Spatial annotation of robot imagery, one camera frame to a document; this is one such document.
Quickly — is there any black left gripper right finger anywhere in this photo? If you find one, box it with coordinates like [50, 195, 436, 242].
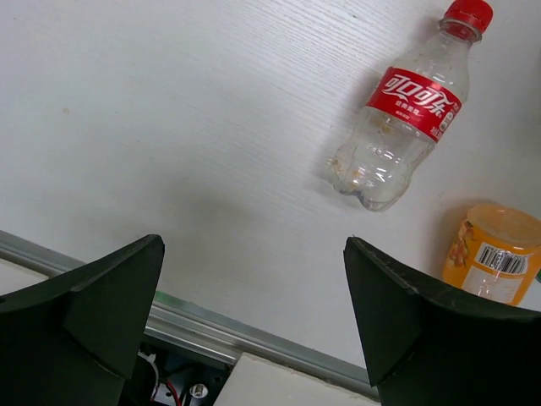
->
[343, 237, 540, 405]

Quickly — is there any orange juice bottle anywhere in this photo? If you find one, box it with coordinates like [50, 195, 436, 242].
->
[442, 205, 540, 306]

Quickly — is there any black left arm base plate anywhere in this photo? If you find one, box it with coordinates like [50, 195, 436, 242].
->
[118, 335, 232, 406]

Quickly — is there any aluminium table edge rail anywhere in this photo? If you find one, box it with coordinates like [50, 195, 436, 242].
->
[0, 230, 380, 401]

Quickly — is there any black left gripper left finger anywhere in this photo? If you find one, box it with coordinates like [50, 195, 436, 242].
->
[1, 234, 165, 405]

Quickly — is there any clear cola bottle red label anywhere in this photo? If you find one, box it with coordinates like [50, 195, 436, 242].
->
[328, 1, 494, 212]

